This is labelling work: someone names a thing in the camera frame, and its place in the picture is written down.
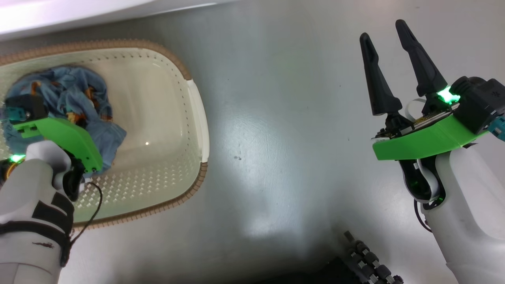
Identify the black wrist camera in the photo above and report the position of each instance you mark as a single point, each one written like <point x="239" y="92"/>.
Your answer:
<point x="479" y="102"/>
<point x="27" y="106"/>

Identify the white front-load washing machine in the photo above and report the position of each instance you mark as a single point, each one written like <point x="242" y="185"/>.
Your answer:
<point x="79" y="15"/>

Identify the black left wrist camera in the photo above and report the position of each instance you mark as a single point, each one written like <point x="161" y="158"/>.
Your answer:
<point x="27" y="106"/>

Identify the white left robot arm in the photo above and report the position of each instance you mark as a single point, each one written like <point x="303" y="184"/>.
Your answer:
<point x="23" y="189"/>

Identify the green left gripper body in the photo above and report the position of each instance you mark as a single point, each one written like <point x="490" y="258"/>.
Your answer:
<point x="67" y="136"/>

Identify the teal left camera connector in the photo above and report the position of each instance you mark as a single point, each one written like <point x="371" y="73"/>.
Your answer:
<point x="12" y="114"/>

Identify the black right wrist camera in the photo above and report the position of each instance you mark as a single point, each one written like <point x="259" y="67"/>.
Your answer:
<point x="479" y="102"/>

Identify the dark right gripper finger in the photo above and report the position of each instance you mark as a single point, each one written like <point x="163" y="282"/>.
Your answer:
<point x="380" y="90"/>
<point x="424" y="71"/>

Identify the teal camera connector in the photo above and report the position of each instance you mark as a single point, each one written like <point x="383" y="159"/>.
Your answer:
<point x="499" y="128"/>
<point x="12" y="114"/>

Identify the cream laundry basket brown rim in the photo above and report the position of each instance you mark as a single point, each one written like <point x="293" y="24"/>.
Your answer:
<point x="158" y="118"/>

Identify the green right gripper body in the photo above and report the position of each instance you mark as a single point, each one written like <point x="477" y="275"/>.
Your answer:
<point x="426" y="140"/>

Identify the teal right camera connector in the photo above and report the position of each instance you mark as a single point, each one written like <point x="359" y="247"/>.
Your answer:
<point x="499" y="128"/>

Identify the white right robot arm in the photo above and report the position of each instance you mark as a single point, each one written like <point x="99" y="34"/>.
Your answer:
<point x="469" y="221"/>

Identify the blue patterned clothing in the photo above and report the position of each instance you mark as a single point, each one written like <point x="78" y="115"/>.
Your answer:
<point x="75" y="90"/>

